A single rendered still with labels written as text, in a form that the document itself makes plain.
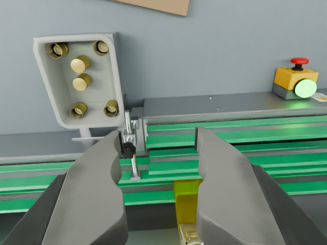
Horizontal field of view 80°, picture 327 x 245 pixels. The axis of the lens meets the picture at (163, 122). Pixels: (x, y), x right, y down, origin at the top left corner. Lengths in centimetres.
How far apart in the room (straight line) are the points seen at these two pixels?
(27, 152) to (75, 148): 13
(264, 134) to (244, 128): 5
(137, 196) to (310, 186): 44
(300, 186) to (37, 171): 66
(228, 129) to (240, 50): 23
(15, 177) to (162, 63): 46
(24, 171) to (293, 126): 65
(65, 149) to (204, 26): 48
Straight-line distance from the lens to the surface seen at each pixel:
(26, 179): 58
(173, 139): 41
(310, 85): 60
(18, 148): 68
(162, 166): 46
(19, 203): 64
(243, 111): 51
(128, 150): 36
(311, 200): 79
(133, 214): 65
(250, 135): 45
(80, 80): 54
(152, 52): 55
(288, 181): 64
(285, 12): 64
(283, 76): 62
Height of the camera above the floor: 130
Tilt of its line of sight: 61 degrees down
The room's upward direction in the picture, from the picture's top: 175 degrees clockwise
